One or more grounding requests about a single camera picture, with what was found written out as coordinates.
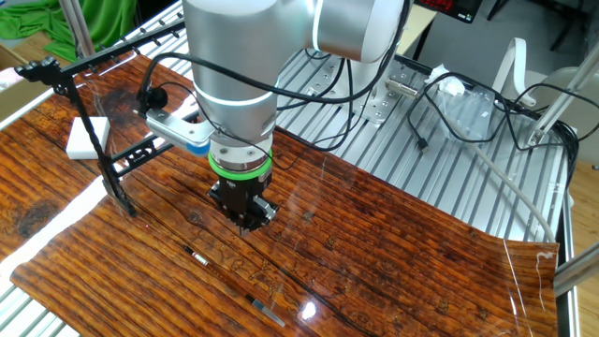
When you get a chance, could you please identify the silver metal cylinder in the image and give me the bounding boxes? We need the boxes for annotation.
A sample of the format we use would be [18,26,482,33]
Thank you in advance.
[386,78,420,99]

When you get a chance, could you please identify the clear plastic bag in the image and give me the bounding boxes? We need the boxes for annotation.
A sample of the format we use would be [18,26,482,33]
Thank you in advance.
[439,86,498,142]

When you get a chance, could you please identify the cardboard box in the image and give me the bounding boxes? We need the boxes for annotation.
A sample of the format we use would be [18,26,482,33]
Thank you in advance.
[0,42,51,124]

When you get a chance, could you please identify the black cable bundle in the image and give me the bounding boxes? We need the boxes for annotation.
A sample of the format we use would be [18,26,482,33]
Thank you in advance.
[495,81,584,188]

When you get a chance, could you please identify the black meter red digits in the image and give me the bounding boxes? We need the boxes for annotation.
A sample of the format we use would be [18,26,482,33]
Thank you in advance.
[414,0,484,24]

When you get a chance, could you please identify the wood grain table mat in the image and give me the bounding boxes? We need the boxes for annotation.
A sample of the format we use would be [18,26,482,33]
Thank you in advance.
[0,51,561,337]

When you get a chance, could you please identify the grey hose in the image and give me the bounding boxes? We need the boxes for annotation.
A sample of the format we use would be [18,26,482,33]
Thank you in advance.
[439,116,558,243]

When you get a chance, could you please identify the green flange ring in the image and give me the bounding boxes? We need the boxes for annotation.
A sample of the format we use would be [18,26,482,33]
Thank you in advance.
[207,149,274,182]

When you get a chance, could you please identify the thin black pen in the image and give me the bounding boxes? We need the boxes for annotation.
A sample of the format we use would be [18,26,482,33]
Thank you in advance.
[183,245,286,328]

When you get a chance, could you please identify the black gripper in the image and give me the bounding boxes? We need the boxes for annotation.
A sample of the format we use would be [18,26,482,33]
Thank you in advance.
[208,173,280,235]

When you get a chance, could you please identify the black usb cable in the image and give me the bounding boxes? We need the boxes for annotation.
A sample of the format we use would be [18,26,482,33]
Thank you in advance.
[405,69,516,155]

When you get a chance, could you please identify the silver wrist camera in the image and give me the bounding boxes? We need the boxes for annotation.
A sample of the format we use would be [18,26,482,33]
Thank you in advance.
[143,108,212,156]

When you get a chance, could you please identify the aluminium robot mounting plate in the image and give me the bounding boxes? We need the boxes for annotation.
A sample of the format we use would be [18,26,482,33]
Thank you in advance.
[299,53,422,126]

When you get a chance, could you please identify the black pen rack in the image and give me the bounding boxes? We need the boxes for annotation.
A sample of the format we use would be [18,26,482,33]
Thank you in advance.
[13,19,202,219]

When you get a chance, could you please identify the white crumpled paper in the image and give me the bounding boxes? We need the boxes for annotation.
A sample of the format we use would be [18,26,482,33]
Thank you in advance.
[424,63,465,97]

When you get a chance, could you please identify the white foam block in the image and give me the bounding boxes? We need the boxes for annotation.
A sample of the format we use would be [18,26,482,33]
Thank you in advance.
[65,115,111,161]

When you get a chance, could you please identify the aluminium frame post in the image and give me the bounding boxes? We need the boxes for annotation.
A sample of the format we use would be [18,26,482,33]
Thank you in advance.
[527,54,599,147]
[553,242,599,299]
[58,0,95,60]

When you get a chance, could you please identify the green cloth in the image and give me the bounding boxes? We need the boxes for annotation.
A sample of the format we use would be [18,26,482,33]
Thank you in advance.
[0,0,138,63]

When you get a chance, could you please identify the white plastic chair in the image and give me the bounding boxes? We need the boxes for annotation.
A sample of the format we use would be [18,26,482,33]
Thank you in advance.
[491,37,599,141]

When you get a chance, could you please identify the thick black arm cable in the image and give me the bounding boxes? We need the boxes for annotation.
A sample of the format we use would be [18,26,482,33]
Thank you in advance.
[136,51,408,123]

